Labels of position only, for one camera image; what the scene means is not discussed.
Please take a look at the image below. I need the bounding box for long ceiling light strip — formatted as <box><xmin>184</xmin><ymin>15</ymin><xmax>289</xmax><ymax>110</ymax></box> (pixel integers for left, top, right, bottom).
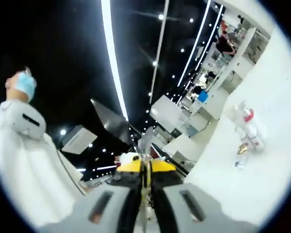
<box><xmin>100</xmin><ymin>0</ymin><xmax>129</xmax><ymax>122</ymax></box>

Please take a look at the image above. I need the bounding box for long white counter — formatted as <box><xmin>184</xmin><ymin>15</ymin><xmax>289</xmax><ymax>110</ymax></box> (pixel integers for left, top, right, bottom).
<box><xmin>181</xmin><ymin>24</ymin><xmax>275</xmax><ymax>122</ymax></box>

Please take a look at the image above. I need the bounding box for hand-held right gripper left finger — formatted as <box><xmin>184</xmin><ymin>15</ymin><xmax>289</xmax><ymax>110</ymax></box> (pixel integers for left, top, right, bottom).
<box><xmin>38</xmin><ymin>160</ymin><xmax>144</xmax><ymax>233</ymax></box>

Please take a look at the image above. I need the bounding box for small clear packet blue print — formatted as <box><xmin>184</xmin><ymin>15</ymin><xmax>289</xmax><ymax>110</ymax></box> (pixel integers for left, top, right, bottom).
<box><xmin>233</xmin><ymin>155</ymin><xmax>248</xmax><ymax>171</ymax></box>

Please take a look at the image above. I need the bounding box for red collar skincare pump bottle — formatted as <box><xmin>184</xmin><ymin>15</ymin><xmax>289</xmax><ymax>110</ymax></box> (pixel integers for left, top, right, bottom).
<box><xmin>242</xmin><ymin>106</ymin><xmax>264</xmax><ymax>136</ymax></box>

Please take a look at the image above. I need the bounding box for ceiling air conditioner unit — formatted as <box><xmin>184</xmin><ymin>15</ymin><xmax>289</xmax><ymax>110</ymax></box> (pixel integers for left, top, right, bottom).
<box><xmin>61</xmin><ymin>124</ymin><xmax>98</xmax><ymax>155</ymax></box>

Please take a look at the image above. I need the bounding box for person in white shirt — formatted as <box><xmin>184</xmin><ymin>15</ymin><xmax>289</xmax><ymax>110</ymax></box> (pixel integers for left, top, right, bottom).
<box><xmin>0</xmin><ymin>99</ymin><xmax>88</xmax><ymax>226</ymax></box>

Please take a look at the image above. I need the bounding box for white chest device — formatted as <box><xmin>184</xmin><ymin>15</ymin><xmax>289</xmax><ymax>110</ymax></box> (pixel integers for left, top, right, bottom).
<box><xmin>0</xmin><ymin>100</ymin><xmax>47</xmax><ymax>141</ymax></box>

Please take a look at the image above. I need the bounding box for blue face mask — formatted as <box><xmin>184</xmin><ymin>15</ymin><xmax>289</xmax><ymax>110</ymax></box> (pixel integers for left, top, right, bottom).
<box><xmin>14</xmin><ymin>69</ymin><xmax>37</xmax><ymax>103</ymax></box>

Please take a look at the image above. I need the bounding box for gold foil packet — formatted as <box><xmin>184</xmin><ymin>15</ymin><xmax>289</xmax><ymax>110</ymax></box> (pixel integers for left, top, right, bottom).
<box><xmin>236</xmin><ymin>142</ymin><xmax>250</xmax><ymax>155</ymax></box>

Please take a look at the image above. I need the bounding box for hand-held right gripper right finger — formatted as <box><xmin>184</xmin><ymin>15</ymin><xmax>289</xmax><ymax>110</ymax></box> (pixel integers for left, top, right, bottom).
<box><xmin>149</xmin><ymin>159</ymin><xmax>256</xmax><ymax>233</ymax></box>

